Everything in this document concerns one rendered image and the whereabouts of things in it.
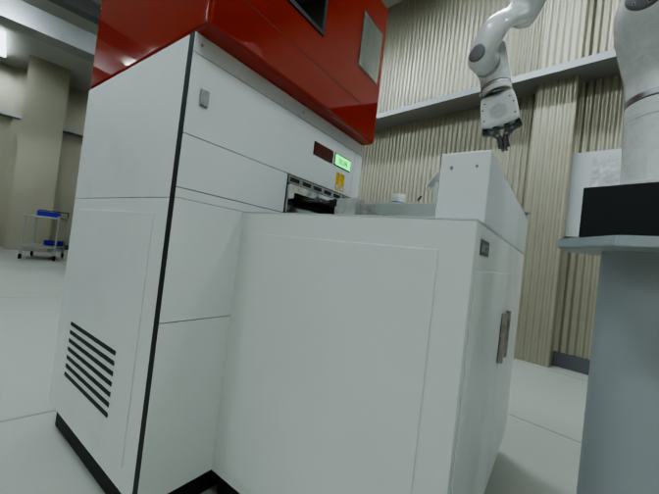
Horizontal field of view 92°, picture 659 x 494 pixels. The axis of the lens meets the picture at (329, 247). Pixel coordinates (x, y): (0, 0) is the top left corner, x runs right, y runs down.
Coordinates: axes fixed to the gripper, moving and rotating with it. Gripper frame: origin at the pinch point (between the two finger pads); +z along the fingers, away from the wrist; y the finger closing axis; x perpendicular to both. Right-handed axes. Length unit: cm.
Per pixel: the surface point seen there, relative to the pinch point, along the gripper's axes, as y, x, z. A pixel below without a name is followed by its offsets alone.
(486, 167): -0.2, -40.0, 19.2
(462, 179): -4.8, -40.0, 20.5
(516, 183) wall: -12, 240, -51
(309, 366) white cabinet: -41, -46, 57
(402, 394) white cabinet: -18, -46, 61
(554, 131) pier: 22, 220, -84
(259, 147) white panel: -59, -43, -2
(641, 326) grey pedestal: 19, -25, 50
